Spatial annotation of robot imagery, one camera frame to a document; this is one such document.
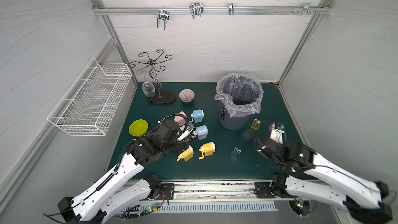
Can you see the bright blue shavings tray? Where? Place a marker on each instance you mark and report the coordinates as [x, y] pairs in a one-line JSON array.
[[236, 153]]

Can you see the light blue pencil sharpener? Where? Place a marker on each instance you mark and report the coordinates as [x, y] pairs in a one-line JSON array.
[[197, 116]]

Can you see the yellow transparent shavings tray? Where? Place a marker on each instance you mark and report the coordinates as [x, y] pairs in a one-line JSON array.
[[256, 124]]

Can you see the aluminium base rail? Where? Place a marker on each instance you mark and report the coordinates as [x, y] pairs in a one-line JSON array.
[[213, 190]]

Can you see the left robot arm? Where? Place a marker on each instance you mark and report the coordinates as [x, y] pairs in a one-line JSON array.
[[105, 199]]

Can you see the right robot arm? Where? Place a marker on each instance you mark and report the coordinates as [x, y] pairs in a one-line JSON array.
[[311, 176]]

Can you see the yellow white pencil sharpener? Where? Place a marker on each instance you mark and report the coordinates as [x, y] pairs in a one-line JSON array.
[[207, 149]]

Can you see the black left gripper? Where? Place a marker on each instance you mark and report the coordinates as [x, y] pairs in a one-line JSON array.
[[181, 144]]

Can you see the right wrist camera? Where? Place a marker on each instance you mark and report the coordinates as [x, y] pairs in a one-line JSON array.
[[278, 134]]

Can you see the striped ceramic bowl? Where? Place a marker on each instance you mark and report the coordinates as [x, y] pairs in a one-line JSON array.
[[186, 95]]

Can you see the white wire basket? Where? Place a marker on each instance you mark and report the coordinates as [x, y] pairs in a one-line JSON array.
[[89, 105]]

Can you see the pink pencil sharpener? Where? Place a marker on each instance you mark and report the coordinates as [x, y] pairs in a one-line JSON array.
[[181, 120]]

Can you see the red transparent shavings tray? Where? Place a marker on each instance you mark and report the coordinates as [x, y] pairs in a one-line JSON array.
[[272, 126]]

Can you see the clear plastic bin liner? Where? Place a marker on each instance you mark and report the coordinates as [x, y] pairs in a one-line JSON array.
[[241, 94]]

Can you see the grey trash bin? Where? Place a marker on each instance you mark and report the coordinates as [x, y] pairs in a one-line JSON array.
[[230, 123]]

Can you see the aluminium rail with hooks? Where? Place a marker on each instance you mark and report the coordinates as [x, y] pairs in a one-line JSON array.
[[162, 15]]

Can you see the hanging wine glass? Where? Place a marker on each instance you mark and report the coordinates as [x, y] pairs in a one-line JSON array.
[[147, 87]]

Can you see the small yellow pencil sharpener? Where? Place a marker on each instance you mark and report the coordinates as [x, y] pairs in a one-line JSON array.
[[186, 155]]

